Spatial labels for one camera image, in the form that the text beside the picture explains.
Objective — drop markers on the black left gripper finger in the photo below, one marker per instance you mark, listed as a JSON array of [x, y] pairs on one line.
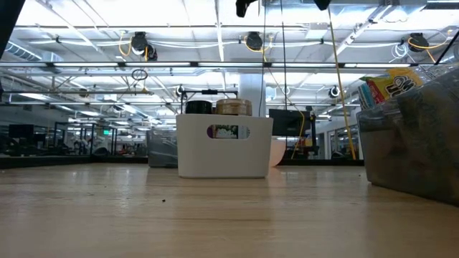
[[242, 7]]

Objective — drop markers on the purple label spice jar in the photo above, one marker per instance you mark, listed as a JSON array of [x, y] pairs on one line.
[[198, 107]]

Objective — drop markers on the yellow white chips bag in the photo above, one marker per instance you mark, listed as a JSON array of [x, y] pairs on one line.
[[403, 84]]

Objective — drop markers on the white plastic bin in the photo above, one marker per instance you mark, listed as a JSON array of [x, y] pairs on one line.
[[222, 157]]

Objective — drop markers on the white building column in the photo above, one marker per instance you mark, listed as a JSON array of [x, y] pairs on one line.
[[251, 93]]

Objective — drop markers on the black background monitor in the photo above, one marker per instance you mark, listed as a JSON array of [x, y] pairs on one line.
[[288, 123]]

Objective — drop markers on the grey plastic holder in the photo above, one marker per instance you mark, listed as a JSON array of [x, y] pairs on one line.
[[412, 150], [161, 150]]

